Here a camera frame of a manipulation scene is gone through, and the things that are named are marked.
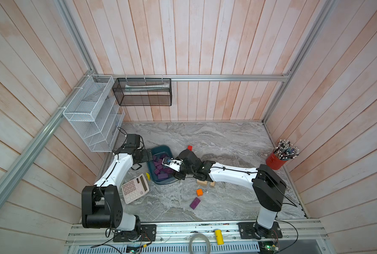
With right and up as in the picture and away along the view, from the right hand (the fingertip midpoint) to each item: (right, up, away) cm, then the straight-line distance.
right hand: (171, 165), depth 84 cm
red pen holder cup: (+62, +8, +1) cm, 63 cm away
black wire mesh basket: (-20, +46, +20) cm, 54 cm away
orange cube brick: (+16, -15, +1) cm, 22 cm away
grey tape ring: (+14, -30, -12) cm, 36 cm away
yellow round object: (-14, -7, +5) cm, 16 cm away
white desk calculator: (-20, -13, +1) cm, 24 cm away
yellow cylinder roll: (+23, -30, -14) cm, 40 cm away
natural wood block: (+17, -9, 0) cm, 19 cm away
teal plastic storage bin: (-10, 0, +11) cm, 15 cm away
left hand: (-17, +3, +4) cm, 17 cm away
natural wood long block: (+23, -11, +4) cm, 26 cm away
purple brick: (-9, -5, +8) cm, 13 cm away
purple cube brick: (-6, -7, +6) cm, 11 cm away
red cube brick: (+11, +8, +21) cm, 25 cm away
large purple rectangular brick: (+12, -20, -3) cm, 23 cm away
